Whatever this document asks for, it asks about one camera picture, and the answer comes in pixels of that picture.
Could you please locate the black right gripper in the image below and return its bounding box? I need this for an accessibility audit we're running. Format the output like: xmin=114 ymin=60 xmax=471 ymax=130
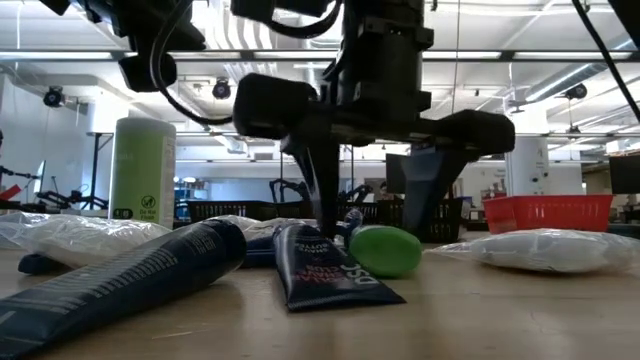
xmin=232 ymin=14 xmax=516 ymax=240

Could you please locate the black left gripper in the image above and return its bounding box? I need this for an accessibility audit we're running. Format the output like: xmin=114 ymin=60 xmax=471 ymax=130
xmin=74 ymin=0 xmax=207 ymax=93

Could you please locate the green travel bottle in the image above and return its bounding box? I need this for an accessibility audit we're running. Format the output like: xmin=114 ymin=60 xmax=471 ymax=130
xmin=348 ymin=224 xmax=424 ymax=279

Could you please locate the dark blue toiletry tube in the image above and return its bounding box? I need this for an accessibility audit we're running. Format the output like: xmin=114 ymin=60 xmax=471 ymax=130
xmin=272 ymin=223 xmax=407 ymax=314
xmin=0 ymin=218 xmax=248 ymax=360

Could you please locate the clear plastic vanity kit bag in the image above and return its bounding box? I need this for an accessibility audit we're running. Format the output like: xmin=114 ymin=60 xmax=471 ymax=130
xmin=0 ymin=211 xmax=172 ymax=270
xmin=207 ymin=214 xmax=321 ymax=242
xmin=427 ymin=228 xmax=640 ymax=275

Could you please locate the black computer monitor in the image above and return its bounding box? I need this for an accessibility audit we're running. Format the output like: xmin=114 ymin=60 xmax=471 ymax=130
xmin=384 ymin=153 xmax=407 ymax=196
xmin=608 ymin=155 xmax=640 ymax=195

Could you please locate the green white wipes canister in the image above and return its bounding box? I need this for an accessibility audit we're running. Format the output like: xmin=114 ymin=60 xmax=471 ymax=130
xmin=108 ymin=117 xmax=177 ymax=230

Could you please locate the white round column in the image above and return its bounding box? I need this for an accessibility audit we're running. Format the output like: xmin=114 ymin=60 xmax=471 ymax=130
xmin=504 ymin=137 xmax=551 ymax=197

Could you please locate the black metal stand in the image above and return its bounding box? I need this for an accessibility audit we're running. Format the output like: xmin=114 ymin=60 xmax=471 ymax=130
xmin=85 ymin=131 xmax=115 ymax=211

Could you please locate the red plastic basket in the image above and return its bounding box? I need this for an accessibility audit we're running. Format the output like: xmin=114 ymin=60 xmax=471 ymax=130
xmin=482 ymin=194 xmax=614 ymax=235

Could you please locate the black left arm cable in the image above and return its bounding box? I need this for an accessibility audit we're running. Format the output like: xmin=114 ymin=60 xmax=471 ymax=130
xmin=148 ymin=29 xmax=236 ymax=127

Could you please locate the black hanging cable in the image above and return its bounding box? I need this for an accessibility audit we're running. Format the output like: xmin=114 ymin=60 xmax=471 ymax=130
xmin=571 ymin=0 xmax=640 ymax=124

